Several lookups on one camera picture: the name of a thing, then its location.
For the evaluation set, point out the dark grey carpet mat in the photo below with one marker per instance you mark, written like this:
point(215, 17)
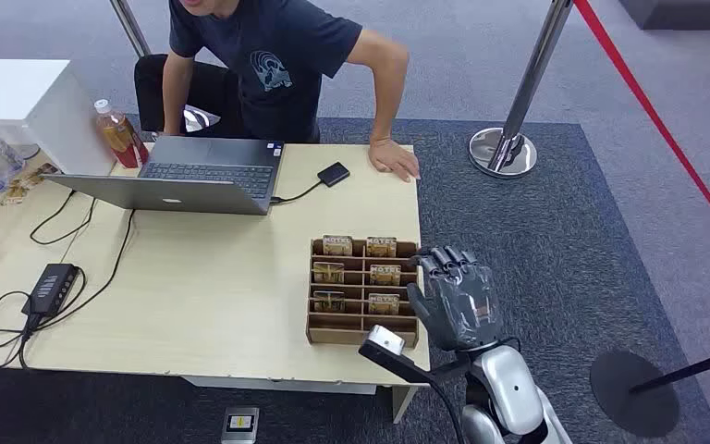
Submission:
point(514, 245)

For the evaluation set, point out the tea bottle with red label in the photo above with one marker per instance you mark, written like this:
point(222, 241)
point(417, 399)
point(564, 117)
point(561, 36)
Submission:
point(123, 138)

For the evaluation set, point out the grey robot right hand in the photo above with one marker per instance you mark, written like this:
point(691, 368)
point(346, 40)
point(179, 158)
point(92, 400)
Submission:
point(456, 306)

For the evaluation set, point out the gold snack packet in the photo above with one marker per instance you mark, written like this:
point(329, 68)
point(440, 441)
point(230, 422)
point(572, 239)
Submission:
point(39, 174)
point(14, 195)

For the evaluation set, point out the chrome stanchion post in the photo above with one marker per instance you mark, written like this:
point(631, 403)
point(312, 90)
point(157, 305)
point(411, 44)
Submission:
point(529, 80)
point(131, 27)

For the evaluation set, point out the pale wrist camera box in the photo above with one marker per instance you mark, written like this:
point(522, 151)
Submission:
point(385, 340)

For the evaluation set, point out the person's left forearm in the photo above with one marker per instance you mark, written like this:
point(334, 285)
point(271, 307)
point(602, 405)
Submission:
point(389, 98)

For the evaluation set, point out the white cabinet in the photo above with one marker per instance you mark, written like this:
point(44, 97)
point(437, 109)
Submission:
point(18, 92)

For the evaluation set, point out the black power adapter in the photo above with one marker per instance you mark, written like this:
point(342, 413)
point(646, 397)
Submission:
point(50, 289)

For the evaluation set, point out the person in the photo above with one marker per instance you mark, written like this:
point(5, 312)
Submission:
point(269, 67)

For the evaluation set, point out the wooden card holder box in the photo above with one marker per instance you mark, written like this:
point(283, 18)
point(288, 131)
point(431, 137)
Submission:
point(361, 334)

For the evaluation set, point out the light wood desk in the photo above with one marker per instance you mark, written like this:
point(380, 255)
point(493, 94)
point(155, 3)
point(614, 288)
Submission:
point(208, 288)

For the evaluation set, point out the grey laptop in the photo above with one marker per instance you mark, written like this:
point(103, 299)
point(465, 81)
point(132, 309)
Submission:
point(165, 195)

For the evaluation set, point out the black stanchion post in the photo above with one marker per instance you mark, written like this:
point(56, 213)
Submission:
point(634, 395)

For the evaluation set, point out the red barrier belt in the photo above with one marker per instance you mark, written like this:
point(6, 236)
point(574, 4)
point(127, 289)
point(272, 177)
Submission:
point(655, 116)

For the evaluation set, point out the hotel key card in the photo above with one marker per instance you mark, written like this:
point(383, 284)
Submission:
point(383, 304)
point(328, 273)
point(328, 301)
point(337, 245)
point(385, 276)
point(381, 247)

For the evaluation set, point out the metal floor socket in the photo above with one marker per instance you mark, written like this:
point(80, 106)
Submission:
point(240, 426)

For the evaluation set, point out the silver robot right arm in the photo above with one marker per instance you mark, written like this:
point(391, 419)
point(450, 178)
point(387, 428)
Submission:
point(508, 386)

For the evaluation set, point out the dark grey block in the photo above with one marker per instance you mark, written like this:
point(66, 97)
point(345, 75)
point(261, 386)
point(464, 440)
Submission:
point(686, 13)

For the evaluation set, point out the person's right forearm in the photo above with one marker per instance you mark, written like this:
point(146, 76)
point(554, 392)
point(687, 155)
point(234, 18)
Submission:
point(176, 101)

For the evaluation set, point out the black portable drive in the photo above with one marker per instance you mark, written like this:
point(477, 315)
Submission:
point(333, 174)

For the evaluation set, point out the person's left hand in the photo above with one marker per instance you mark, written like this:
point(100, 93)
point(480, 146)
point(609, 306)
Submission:
point(395, 160)

